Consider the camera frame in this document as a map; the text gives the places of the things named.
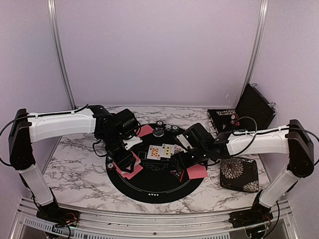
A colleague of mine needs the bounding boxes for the black dealer button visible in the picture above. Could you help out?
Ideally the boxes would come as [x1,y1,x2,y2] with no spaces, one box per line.
[153,128,164,137]

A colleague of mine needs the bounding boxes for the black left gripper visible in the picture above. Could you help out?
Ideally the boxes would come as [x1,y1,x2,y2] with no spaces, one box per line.
[100,131,136,173]

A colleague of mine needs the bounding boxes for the round black poker mat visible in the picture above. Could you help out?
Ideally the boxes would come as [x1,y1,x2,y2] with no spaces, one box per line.
[107,126,203,204]

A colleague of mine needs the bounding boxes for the black poker chip case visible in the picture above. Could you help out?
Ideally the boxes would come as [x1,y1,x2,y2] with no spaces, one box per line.
[207,84,277,133]

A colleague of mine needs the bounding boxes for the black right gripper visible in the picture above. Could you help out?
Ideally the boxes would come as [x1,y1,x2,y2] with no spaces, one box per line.
[169,146,209,172]

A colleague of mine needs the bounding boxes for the red card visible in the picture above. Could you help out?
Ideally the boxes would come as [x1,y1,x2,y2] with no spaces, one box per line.
[187,165,208,179]
[120,171,138,180]
[133,165,143,173]
[138,124,154,137]
[195,164,207,173]

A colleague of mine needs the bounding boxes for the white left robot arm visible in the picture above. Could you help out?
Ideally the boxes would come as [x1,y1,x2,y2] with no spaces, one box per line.
[8,105,142,222]

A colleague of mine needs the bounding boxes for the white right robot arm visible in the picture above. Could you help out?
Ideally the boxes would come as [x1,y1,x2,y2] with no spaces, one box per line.
[170,119,315,223]

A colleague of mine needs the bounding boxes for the floral patterned pouch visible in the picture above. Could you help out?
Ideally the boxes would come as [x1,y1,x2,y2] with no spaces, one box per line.
[220,157,259,193]

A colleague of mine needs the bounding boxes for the queen of hearts card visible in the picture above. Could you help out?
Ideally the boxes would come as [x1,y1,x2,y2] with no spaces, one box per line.
[147,145,163,160]

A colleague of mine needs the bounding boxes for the red triangle all-in marker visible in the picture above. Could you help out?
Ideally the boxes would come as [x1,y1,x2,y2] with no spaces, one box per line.
[170,170,184,182]

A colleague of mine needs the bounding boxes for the red playing card deck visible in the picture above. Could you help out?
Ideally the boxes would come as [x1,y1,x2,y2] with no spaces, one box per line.
[113,151,141,173]

